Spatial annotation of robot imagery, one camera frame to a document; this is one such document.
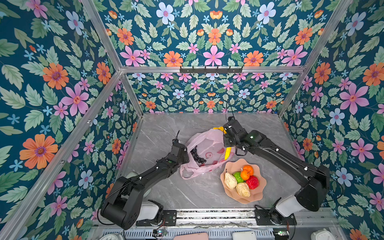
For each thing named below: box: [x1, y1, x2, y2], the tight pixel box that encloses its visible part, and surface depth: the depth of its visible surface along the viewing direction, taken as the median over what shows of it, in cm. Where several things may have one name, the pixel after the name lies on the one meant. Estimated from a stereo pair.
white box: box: [232, 231, 257, 240], surface depth 69 cm
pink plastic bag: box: [180, 129, 235, 180], surface depth 93 cm
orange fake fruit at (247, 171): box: [241, 164, 254, 179], surface depth 84 cm
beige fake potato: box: [236, 182, 251, 198], surface depth 78 cm
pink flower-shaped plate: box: [220, 158, 267, 204], surface depth 82 cm
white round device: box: [311, 228, 336, 240], surface depth 67 cm
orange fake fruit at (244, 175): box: [240, 168, 250, 181], surface depth 80 cm
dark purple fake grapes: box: [190, 145, 207, 164], surface depth 95 cm
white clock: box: [99, 234, 125, 240], surface depth 66 cm
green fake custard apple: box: [233, 171, 244, 183], surface depth 82 cm
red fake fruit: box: [246, 175, 260, 190], surface depth 80 cm
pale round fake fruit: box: [224, 172, 238, 190], surface depth 80 cm
